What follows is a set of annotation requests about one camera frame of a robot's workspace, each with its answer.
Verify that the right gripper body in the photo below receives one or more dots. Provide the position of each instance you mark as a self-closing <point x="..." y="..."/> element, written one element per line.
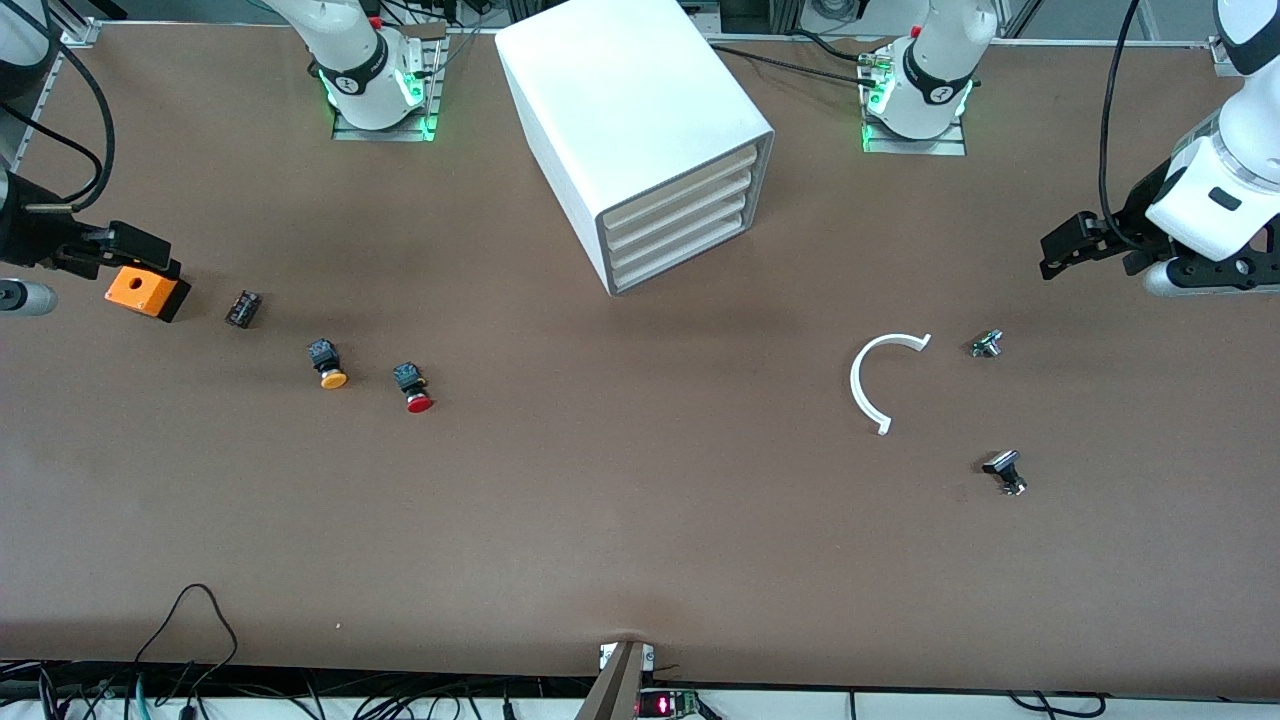
<point x="28" y="237"/>

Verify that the red mushroom push button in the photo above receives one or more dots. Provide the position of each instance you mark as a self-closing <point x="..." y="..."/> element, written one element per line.
<point x="414" y="390"/>

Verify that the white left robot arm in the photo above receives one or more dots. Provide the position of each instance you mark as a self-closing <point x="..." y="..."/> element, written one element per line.
<point x="930" y="70"/>

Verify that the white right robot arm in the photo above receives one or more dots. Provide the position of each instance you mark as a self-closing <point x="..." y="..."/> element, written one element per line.
<point x="360" y="60"/>

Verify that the yellow mushroom push button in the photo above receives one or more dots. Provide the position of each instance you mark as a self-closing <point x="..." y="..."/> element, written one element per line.
<point x="328" y="365"/>

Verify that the black square push button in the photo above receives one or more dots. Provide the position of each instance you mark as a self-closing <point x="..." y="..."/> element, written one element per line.
<point x="1003" y="468"/>

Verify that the small black connector block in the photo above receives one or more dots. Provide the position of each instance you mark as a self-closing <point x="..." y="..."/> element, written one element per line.
<point x="243" y="308"/>

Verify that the small metal knob upper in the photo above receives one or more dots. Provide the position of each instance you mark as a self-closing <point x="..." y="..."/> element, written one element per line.
<point x="985" y="344"/>

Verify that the device with red display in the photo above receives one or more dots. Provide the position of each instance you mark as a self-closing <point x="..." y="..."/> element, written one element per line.
<point x="665" y="706"/>

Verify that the brown angled bar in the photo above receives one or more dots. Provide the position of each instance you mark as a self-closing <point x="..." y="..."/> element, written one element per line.
<point x="615" y="690"/>

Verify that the orange button enclosure box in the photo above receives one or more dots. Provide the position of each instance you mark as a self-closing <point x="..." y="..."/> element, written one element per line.
<point x="145" y="293"/>

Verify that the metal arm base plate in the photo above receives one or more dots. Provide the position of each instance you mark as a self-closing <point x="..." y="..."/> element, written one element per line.
<point x="436" y="90"/>
<point x="940" y="147"/>

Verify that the white semicircular bracket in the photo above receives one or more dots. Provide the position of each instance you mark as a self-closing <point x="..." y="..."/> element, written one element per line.
<point x="857" y="385"/>

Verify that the small white mounting bracket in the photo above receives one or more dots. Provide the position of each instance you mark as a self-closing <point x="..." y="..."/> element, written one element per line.
<point x="605" y="655"/>

